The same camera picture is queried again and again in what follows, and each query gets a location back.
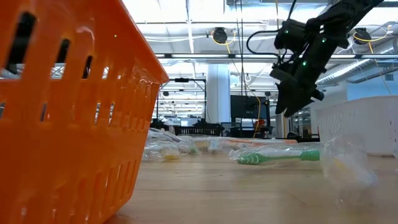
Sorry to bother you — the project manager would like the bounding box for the white round column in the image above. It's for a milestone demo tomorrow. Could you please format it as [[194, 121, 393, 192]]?
[[206, 63, 231, 124]]

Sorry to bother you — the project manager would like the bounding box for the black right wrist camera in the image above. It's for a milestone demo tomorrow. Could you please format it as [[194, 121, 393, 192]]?
[[272, 18, 308, 54]]

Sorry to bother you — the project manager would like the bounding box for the silver ventilation duct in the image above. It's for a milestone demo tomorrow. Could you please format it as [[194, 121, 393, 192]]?
[[315, 39, 398, 86]]

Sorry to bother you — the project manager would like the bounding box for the grey toothbrush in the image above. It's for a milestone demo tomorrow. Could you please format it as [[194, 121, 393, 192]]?
[[147, 127, 187, 146], [320, 133, 380, 215]]

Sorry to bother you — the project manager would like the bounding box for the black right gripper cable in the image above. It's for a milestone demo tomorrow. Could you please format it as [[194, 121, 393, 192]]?
[[246, 0, 296, 60]]

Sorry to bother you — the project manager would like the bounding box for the black monitor on stand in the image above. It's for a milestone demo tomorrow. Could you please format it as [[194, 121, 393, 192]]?
[[229, 95, 271, 138]]

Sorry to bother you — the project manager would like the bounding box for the black hanging cable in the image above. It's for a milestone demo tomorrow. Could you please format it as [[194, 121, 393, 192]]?
[[234, 0, 249, 94]]

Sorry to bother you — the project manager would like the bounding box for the green toothbrush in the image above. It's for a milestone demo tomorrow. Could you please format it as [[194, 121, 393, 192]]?
[[179, 144, 200, 156], [229, 146, 322, 167]]

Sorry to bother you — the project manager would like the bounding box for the black ceiling cable reel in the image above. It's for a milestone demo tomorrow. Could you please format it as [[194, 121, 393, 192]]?
[[353, 24, 393, 44], [210, 27, 237, 54]]

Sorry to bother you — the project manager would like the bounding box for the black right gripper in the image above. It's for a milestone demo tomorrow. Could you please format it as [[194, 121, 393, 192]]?
[[269, 36, 331, 118]]

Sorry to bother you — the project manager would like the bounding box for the orange toothbrush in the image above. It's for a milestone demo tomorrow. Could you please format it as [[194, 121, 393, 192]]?
[[223, 138, 299, 148], [190, 138, 215, 152]]

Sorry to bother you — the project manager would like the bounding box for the orange plastic basket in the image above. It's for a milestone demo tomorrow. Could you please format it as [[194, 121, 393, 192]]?
[[0, 0, 170, 224]]

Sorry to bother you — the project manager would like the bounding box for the yellow background cable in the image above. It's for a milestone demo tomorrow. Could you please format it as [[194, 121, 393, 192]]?
[[247, 88, 262, 138]]

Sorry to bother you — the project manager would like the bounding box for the black background gantry frame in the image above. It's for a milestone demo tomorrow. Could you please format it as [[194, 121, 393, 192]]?
[[156, 77, 208, 125]]

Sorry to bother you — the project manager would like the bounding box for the black plastic basket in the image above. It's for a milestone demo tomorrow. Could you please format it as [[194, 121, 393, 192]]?
[[173, 124, 224, 137]]

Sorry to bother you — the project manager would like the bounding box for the white plastic basket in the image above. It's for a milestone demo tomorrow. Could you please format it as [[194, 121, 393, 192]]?
[[315, 95, 398, 156]]

